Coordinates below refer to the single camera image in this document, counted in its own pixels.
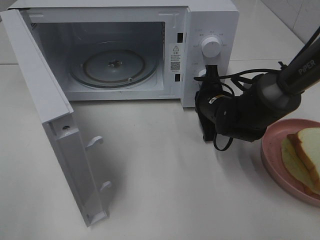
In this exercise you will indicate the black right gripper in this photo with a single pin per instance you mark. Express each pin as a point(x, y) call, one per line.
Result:
point(211, 89)

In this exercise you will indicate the pink round plate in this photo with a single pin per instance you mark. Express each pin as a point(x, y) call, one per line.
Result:
point(271, 156)

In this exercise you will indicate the toy sandwich with bread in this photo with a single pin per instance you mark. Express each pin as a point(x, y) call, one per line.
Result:
point(300, 153)

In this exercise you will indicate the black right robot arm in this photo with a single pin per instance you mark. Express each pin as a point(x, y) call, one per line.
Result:
point(241, 108)

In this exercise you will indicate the white lower timer knob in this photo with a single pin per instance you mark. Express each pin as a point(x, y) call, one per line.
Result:
point(202, 73)

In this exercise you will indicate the white upper power knob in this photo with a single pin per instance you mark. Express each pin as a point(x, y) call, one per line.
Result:
point(211, 46)

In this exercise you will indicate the glass microwave turntable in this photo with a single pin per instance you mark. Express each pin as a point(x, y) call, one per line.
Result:
point(115, 64)

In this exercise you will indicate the white microwave oven body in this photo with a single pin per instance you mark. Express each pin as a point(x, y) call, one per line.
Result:
point(179, 25)

